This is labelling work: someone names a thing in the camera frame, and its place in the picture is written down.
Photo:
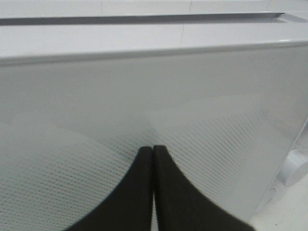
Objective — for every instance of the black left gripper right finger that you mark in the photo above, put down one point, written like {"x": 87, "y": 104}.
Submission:
{"x": 180, "y": 206}

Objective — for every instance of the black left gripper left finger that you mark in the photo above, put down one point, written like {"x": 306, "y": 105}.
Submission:
{"x": 129, "y": 206}

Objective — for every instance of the white microwave oven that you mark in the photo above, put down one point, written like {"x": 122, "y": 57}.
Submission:
{"x": 84, "y": 84}

